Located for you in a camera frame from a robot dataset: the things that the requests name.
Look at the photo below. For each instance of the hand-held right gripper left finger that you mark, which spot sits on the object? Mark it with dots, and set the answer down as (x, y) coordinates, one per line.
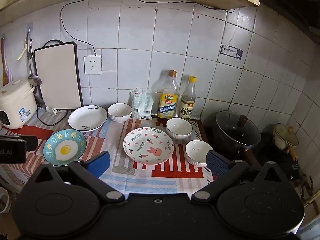
(100, 163)

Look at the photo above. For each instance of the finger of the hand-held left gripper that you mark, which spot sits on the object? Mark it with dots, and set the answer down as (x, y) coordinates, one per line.
(32, 142)

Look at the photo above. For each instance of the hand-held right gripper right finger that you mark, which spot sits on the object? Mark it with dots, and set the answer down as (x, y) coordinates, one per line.
(217, 166)

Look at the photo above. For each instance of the white bowl dark rim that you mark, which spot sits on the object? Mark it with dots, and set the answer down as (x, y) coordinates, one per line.
(198, 152)
(179, 127)

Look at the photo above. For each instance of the teal egg print plate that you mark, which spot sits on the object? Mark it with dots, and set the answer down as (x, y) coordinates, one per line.
(65, 148)

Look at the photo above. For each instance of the plain white plate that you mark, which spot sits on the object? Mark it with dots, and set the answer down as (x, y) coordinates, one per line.
(87, 118)

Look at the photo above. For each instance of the pink rabbit print plate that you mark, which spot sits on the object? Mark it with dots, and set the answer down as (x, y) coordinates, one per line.
(150, 145)

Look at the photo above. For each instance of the white ribbed bowl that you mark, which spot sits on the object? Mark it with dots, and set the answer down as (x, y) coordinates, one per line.
(120, 112)

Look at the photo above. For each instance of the black cooking pot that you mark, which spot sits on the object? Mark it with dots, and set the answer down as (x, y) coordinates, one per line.
(220, 143)

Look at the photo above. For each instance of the glass pot lid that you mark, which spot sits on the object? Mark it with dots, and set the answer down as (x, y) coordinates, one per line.
(237, 132)

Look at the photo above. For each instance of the white rice cooker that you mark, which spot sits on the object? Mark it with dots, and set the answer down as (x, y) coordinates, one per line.
(16, 102)

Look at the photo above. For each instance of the white cup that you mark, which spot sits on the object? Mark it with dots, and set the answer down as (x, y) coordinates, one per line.
(3, 197)

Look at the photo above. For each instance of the metal ladle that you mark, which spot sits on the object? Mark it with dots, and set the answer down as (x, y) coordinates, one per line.
(33, 78)

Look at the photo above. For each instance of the vinegar bottle yellow cap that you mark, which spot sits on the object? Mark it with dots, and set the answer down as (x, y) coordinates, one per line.
(188, 105)

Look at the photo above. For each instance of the white cutting board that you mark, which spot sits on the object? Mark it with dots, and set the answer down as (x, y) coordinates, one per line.
(58, 77)

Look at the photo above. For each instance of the white plastic bag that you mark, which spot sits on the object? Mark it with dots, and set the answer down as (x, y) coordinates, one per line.
(142, 103)

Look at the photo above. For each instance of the cream enamel pot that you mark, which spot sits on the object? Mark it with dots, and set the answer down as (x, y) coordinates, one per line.
(285, 136)

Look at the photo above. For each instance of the wooden spatula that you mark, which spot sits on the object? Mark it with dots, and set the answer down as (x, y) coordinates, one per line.
(4, 72)

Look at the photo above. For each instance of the cooking wine bottle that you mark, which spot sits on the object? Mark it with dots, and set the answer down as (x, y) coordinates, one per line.
(168, 105)

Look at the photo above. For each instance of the white rice paddle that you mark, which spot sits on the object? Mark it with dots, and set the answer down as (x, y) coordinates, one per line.
(23, 51)

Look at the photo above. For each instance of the dark range hood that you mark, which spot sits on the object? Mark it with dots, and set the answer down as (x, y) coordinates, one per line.
(295, 10)

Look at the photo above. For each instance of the white wall socket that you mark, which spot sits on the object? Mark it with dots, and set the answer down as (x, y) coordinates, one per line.
(93, 65)

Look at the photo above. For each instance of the wall sticker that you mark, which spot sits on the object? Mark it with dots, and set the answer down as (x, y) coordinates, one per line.
(231, 52)

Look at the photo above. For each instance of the wall hook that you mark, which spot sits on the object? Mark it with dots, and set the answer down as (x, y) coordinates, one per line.
(30, 27)

